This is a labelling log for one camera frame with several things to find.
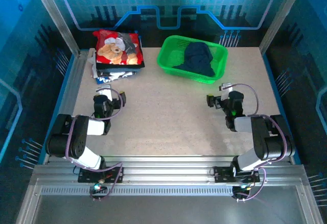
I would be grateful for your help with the navy blue t-shirt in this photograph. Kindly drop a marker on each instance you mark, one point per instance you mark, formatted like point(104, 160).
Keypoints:
point(198, 57)

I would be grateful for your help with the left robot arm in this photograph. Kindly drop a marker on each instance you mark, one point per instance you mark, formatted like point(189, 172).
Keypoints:
point(79, 132)

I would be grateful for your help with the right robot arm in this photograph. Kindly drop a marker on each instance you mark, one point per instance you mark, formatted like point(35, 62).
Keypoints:
point(260, 134)

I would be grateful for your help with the white black print folded t-shirt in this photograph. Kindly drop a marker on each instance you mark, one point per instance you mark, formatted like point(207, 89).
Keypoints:
point(115, 74)

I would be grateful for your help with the blue white print folded t-shirt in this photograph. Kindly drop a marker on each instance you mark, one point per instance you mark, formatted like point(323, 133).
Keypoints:
point(102, 80)

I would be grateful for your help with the plain white folded t-shirt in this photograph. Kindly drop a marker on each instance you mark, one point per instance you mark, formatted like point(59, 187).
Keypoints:
point(92, 60)

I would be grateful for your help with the green plastic basket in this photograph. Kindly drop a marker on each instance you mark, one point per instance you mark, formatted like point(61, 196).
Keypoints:
point(169, 55)

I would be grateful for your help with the red teddy bear folded t-shirt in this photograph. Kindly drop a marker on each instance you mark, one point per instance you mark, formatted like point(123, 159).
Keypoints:
point(102, 37)

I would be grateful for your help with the slotted aluminium strip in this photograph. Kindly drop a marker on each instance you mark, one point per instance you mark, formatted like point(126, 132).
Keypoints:
point(166, 190)

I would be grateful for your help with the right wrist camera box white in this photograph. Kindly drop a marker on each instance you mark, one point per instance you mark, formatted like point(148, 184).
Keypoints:
point(225, 91)

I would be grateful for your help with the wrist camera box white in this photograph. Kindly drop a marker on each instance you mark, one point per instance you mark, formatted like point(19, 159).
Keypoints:
point(105, 91)
point(225, 91)

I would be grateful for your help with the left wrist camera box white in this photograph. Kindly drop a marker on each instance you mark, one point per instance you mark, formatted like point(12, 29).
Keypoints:
point(105, 91)

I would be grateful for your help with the aluminium side rail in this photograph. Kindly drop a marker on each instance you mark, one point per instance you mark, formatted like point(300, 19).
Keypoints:
point(74, 80)

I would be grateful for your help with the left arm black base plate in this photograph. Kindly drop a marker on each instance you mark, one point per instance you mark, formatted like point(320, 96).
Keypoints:
point(84, 176)

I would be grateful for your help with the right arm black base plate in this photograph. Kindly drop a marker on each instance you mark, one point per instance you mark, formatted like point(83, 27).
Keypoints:
point(222, 175)

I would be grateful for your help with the aluminium mounting rail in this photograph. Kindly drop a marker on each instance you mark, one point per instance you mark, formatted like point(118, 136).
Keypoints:
point(166, 170)

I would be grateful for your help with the aluminium frame post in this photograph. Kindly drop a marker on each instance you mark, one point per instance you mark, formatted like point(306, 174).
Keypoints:
point(55, 17)
point(281, 17)

